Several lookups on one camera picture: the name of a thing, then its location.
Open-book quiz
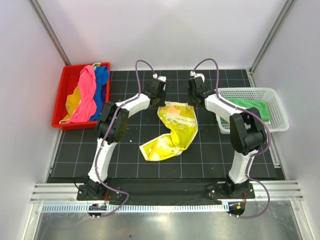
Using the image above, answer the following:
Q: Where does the yellow towel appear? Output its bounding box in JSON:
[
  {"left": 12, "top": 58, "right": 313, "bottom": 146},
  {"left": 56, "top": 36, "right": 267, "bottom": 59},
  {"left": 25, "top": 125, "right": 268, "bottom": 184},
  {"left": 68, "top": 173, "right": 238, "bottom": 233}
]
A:
[{"left": 139, "top": 101, "right": 198, "bottom": 162}]

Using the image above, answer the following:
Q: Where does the green towel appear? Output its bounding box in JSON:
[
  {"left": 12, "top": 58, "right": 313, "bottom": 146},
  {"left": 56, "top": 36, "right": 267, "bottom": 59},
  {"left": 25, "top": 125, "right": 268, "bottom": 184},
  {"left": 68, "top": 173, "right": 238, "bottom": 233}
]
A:
[{"left": 225, "top": 98, "right": 272, "bottom": 123}]

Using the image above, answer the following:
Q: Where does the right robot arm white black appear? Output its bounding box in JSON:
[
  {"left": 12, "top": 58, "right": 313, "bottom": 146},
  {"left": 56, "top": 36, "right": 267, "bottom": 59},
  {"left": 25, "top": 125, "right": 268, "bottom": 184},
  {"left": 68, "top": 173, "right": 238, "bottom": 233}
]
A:
[{"left": 188, "top": 74, "right": 270, "bottom": 198}]

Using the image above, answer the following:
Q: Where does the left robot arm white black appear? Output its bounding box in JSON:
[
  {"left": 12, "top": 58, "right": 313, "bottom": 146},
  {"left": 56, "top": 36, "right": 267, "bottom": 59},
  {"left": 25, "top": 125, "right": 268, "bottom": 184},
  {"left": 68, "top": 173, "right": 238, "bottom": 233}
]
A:
[{"left": 77, "top": 75, "right": 167, "bottom": 200}]

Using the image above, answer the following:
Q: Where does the blue towel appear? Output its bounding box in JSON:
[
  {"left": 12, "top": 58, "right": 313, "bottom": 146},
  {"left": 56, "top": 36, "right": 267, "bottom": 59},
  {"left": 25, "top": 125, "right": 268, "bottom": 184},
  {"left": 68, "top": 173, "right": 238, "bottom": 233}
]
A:
[{"left": 89, "top": 66, "right": 110, "bottom": 121}]

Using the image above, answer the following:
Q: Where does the pink towel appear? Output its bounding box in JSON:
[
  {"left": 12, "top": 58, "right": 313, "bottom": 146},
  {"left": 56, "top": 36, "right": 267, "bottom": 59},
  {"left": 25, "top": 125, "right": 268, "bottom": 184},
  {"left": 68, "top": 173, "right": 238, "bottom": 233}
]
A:
[{"left": 67, "top": 65, "right": 97, "bottom": 124}]

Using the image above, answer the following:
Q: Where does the orange mustard towel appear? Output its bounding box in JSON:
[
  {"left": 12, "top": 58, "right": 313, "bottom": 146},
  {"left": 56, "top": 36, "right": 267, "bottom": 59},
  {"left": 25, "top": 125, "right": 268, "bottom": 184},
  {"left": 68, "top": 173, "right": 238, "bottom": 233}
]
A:
[{"left": 59, "top": 63, "right": 101, "bottom": 124}]

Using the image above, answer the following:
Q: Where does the white perforated plastic basket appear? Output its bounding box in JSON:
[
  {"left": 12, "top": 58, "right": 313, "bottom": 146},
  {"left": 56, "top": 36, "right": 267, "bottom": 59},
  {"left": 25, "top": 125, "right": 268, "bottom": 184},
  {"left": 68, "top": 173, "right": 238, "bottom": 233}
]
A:
[{"left": 218, "top": 87, "right": 290, "bottom": 133}]

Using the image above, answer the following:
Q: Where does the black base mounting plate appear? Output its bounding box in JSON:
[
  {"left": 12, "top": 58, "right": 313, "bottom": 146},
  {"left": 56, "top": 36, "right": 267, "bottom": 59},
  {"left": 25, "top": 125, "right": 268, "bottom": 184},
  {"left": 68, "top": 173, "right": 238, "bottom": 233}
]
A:
[{"left": 76, "top": 178, "right": 256, "bottom": 206}]

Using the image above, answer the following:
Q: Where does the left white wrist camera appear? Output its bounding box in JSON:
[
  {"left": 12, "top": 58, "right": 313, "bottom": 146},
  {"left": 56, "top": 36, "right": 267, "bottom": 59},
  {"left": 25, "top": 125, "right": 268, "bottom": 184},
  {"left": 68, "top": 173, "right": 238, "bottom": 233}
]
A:
[{"left": 152, "top": 73, "right": 167, "bottom": 82}]

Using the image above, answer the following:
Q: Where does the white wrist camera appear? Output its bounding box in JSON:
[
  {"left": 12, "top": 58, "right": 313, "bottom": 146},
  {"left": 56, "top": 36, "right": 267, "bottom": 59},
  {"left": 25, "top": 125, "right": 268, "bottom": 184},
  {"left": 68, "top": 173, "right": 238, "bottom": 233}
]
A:
[
  {"left": 189, "top": 71, "right": 205, "bottom": 82},
  {"left": 152, "top": 73, "right": 167, "bottom": 82}
]

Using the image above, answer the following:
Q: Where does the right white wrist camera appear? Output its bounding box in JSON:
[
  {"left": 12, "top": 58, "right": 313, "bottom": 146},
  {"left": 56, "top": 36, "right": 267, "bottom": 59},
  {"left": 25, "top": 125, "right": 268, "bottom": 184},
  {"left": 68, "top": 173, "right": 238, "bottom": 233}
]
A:
[{"left": 189, "top": 71, "right": 205, "bottom": 82}]

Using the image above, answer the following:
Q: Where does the slotted white cable duct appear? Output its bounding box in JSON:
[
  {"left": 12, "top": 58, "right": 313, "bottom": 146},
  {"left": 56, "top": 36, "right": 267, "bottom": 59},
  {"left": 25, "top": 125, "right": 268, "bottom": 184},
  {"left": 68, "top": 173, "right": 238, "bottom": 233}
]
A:
[{"left": 41, "top": 203, "right": 229, "bottom": 214}]

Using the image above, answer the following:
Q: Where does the right aluminium frame post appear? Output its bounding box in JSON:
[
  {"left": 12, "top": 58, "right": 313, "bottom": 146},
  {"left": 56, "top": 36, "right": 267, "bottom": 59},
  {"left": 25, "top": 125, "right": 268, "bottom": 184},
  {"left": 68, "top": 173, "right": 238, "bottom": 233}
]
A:
[{"left": 249, "top": 0, "right": 296, "bottom": 75}]

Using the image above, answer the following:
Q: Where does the aluminium frame post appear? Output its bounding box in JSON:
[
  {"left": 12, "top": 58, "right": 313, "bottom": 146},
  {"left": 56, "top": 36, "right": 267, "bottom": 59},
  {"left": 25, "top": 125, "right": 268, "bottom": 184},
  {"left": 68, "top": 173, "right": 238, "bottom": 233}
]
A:
[
  {"left": 249, "top": 0, "right": 296, "bottom": 75},
  {"left": 28, "top": 0, "right": 71, "bottom": 66}
]

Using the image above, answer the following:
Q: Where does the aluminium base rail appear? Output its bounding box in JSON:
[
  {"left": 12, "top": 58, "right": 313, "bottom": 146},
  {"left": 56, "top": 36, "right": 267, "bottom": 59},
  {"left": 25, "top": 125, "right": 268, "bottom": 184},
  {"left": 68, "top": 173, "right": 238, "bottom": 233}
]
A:
[{"left": 29, "top": 180, "right": 304, "bottom": 203}]

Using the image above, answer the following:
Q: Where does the left aluminium frame post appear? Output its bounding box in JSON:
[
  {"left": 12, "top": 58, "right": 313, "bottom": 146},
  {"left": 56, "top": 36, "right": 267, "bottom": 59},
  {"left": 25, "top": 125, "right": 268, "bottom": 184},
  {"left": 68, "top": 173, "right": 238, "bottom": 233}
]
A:
[{"left": 28, "top": 0, "right": 71, "bottom": 66}]

